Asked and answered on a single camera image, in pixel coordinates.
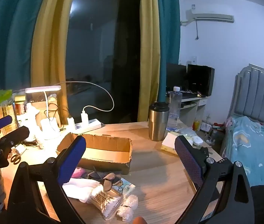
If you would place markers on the bubble wrap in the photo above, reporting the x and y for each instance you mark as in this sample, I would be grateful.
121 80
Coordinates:
128 205

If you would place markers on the blue cartoon tissue pack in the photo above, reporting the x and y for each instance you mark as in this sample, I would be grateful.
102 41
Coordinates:
126 187

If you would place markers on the black pen-like tool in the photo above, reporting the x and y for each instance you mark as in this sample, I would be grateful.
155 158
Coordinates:
29 142

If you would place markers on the yellow curtain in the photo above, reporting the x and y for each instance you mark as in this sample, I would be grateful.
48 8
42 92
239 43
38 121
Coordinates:
148 51
50 51

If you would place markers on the white air conditioner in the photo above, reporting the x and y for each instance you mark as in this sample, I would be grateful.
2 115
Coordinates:
206 16

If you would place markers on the cardboard box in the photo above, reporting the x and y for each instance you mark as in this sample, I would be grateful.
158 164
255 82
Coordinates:
104 162

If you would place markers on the white power strip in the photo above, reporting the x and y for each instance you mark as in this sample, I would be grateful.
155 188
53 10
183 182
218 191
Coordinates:
90 124

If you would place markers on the clear cotton swab box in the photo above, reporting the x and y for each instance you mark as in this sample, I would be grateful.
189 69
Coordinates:
106 203

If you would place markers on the steel tumbler with black lid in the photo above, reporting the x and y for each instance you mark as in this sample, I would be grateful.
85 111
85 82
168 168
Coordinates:
157 126

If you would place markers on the teal curtain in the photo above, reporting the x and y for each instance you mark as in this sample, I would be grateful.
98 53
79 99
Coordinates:
169 28
10 39

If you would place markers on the white plastic bag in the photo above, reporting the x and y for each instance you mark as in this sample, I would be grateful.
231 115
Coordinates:
32 113

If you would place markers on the grey padded headboard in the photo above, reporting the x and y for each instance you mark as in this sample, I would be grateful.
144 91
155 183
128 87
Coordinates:
257 91

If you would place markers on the green packet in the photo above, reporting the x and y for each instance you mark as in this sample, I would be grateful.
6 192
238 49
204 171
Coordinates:
1 95

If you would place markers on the blue printed blanket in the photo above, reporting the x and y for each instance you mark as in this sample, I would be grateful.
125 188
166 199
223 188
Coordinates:
250 149

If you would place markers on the white desk lamp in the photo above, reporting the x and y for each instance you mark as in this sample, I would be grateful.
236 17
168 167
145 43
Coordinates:
43 89

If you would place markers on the red jar with gold lid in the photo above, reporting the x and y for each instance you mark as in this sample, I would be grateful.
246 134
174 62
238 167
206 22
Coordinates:
20 107

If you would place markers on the white computer mouse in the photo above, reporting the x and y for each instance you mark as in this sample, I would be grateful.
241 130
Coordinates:
197 141

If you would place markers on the white computer desk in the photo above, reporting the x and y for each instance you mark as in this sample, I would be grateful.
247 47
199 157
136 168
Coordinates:
200 102

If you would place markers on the brown knit sock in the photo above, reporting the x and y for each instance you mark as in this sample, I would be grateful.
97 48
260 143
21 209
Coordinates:
111 182

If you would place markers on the white adapter box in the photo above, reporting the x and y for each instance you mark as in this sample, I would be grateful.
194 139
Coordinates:
20 149

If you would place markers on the white wall socket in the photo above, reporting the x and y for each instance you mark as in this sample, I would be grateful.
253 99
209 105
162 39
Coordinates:
194 59

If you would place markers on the yellow box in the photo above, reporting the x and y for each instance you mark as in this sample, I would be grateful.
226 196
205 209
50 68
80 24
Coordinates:
168 151

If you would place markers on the dark glass window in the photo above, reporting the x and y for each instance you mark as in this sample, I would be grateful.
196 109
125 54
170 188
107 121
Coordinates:
99 51

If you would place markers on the yellow red bag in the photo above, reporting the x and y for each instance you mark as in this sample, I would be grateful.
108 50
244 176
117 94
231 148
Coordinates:
197 125

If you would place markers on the clear plastic packet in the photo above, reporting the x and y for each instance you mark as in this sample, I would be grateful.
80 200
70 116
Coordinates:
185 131

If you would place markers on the white flat box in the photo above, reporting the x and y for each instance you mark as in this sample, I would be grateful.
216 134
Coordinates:
170 141

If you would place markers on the dark cloth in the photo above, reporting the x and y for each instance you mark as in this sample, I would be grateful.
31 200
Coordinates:
262 193

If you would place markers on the pink soft item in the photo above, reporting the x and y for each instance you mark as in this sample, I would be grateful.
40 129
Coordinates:
78 173

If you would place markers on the black computer monitor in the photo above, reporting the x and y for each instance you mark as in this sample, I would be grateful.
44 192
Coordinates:
199 79
176 77

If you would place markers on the clear plastic water bottle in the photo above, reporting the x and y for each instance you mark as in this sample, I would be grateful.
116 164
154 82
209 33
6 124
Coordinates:
175 107

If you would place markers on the white cloth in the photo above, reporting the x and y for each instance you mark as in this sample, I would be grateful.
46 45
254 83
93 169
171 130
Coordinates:
80 189

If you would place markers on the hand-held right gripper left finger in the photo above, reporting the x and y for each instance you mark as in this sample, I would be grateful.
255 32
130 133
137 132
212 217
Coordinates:
72 161

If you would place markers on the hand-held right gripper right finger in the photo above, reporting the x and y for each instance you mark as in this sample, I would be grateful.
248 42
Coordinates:
189 161

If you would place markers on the black scissors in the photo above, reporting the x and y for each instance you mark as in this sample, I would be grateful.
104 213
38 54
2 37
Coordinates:
15 155

